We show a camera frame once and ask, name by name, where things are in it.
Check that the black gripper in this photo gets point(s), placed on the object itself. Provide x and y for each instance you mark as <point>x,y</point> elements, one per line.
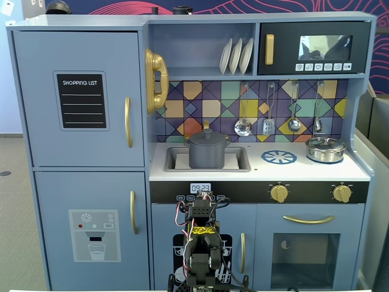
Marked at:
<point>203,194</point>

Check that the gray pot lid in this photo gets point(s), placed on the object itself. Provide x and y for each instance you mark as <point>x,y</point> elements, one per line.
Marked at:
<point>207,140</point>

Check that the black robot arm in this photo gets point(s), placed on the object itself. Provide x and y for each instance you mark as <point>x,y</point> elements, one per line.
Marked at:
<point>200,261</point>

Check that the steel pot glass lid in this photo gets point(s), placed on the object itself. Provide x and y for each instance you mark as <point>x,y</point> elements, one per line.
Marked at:
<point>322,143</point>

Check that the blue dishwasher cabinet door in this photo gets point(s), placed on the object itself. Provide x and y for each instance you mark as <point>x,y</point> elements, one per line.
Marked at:
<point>164,219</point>

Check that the gray toy pot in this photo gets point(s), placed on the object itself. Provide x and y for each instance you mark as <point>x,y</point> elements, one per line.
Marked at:
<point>206,155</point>

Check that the gray sink basin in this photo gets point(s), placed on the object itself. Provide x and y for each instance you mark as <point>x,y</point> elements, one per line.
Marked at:
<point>169,161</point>

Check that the blue oven door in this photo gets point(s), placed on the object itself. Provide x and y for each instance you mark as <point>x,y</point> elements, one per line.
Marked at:
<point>264,225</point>

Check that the gold stove knob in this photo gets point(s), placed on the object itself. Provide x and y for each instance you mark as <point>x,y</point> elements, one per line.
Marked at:
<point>279,193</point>
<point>342,193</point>

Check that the gold faucet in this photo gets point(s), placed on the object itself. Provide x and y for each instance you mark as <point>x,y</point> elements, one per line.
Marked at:
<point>206,124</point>

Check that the steel skimmer spoon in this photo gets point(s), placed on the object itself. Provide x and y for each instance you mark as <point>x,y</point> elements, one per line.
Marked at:
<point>243,127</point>

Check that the steel slotted spatula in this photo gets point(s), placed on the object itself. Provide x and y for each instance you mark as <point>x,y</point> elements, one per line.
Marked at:
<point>268,127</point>

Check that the steel ladle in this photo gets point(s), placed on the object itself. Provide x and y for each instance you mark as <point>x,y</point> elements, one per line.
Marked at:
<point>294,125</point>

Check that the stainless steel pot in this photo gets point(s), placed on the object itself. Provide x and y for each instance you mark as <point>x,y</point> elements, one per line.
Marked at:
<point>325,155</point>

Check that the small steel whisk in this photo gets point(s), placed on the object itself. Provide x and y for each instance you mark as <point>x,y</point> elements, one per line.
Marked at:
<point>317,124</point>

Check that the blue freezer door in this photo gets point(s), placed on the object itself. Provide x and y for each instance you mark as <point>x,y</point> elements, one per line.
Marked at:
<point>54,197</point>

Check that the white toy plate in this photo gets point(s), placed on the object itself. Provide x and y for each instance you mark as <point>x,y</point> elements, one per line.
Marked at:
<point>225,57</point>
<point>235,56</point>
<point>246,56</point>

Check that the gold toy telephone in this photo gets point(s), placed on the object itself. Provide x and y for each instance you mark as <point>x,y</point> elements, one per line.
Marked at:
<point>156,61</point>

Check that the black shopping list chalkboard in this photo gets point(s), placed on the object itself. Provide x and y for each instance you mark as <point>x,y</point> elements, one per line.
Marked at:
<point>81,100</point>

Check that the black toy microwave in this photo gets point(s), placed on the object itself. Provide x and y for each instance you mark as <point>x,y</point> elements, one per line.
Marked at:
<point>285,39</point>

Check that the black floor socket cover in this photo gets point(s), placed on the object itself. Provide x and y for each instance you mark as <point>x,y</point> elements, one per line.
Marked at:
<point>4,173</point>

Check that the black round device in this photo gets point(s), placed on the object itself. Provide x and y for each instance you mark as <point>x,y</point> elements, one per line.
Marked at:
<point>181,10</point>

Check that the blue fridge door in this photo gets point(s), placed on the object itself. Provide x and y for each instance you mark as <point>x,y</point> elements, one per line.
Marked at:
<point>36,91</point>

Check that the small black cylinder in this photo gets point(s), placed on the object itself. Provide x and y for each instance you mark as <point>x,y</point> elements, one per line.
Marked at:
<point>155,10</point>

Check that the blue toy kitchen unit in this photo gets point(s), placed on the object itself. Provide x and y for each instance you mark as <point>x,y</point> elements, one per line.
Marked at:
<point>91,22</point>

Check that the black helmet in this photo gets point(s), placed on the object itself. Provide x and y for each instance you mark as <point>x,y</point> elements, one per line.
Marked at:
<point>58,7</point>

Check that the white paper note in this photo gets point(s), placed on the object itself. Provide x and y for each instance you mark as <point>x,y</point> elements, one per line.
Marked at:
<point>7,7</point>

